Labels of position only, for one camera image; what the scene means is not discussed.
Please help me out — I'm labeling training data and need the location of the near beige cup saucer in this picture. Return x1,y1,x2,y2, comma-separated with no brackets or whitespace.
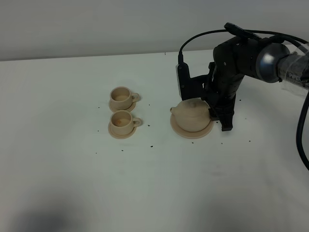
108,122,137,139

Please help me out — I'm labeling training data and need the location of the far beige teacup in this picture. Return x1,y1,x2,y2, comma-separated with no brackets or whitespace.
110,87,140,108

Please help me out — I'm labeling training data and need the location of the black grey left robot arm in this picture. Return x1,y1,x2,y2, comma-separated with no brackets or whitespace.
205,36,309,129

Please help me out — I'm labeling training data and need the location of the beige teapot saucer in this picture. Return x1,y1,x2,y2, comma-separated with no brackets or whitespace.
170,113,215,140

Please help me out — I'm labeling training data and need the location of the black camera cable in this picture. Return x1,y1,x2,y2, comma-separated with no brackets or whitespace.
178,22,309,66

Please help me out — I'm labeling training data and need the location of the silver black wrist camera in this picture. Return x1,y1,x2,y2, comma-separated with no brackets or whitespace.
176,62,208,101

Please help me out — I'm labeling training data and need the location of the near beige teacup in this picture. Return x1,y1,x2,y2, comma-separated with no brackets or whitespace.
110,110,142,127

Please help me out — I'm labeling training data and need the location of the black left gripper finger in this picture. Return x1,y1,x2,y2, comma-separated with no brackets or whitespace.
204,94,219,121
216,93,236,131

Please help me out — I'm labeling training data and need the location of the far beige cup saucer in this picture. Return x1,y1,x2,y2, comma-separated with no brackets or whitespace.
109,100,136,113

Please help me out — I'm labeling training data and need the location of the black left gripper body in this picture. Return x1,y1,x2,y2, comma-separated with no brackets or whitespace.
205,36,261,106

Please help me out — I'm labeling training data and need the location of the beige teacup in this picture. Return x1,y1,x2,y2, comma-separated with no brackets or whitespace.
110,110,142,127
110,87,140,108

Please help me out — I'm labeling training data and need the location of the beige ceramic teapot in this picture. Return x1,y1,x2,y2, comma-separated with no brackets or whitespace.
170,98,211,132

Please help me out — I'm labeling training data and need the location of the beige cup saucer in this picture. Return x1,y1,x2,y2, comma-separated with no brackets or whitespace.
108,122,137,139
109,100,136,113

